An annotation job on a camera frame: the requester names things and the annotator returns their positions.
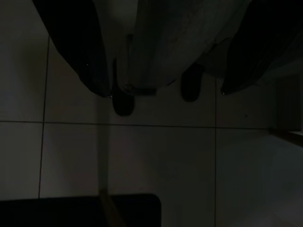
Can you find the dark furniture base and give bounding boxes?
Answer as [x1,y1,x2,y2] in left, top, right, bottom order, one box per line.
[271,75,303,142]

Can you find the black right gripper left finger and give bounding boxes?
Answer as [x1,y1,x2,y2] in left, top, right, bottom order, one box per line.
[32,0,114,98]

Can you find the robot grey leg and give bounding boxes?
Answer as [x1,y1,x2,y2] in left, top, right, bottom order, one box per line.
[115,0,253,96]

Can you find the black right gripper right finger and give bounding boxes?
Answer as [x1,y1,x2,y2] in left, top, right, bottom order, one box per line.
[221,0,303,96]

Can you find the black floor mat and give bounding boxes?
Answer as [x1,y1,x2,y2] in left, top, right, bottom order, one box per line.
[0,193,162,227]

